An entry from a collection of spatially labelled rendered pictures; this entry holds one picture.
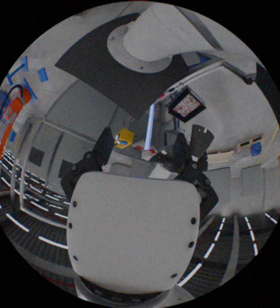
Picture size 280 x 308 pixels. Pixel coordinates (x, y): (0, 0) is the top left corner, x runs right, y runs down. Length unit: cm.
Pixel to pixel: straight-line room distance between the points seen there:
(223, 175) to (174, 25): 615
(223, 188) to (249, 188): 262
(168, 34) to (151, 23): 3
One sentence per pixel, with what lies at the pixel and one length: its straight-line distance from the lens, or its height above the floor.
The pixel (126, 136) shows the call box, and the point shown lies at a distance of 63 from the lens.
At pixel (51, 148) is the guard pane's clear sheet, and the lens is 109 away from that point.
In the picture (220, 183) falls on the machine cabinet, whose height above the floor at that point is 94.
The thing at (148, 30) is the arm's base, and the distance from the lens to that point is 18.
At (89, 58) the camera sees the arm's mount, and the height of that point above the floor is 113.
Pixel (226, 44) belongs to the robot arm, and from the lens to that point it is 15.
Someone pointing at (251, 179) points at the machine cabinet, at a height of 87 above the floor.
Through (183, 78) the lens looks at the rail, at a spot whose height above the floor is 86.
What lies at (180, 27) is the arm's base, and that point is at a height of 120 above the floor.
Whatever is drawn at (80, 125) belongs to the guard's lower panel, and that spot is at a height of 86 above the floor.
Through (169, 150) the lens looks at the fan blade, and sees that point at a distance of 47.
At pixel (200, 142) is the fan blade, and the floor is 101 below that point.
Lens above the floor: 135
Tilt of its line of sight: 20 degrees down
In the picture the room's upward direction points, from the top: 170 degrees counter-clockwise
